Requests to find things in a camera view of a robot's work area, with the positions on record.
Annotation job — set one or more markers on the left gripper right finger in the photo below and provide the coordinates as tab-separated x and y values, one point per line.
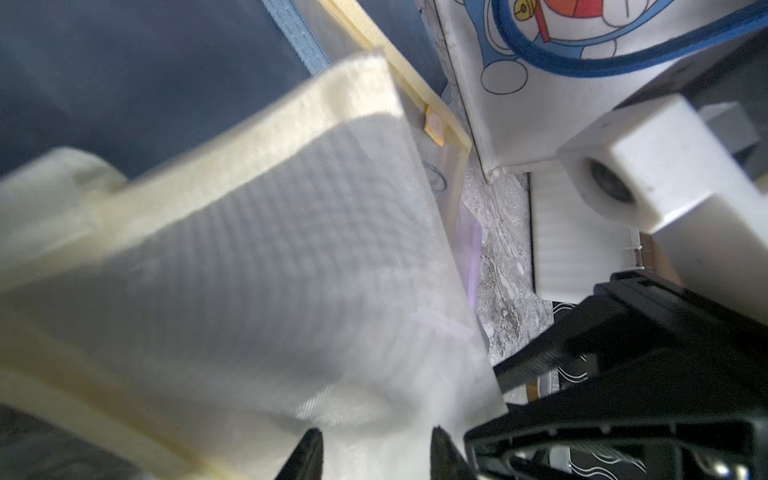
446	463

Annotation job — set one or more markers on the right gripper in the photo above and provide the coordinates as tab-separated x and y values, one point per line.
676	371

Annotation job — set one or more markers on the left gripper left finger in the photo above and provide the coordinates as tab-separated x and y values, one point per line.
306	460

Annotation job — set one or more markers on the yellow trim pouch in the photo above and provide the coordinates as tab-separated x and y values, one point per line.
292	273
396	30

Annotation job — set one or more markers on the white canvas tote bag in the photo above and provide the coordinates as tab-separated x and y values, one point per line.
533	74

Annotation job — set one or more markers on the small purple mesh pouch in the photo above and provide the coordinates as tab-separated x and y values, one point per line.
467	253

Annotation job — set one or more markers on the blue trim pouch rear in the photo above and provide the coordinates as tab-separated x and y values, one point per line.
136	83

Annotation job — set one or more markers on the brown lid storage box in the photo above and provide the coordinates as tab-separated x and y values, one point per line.
575	249

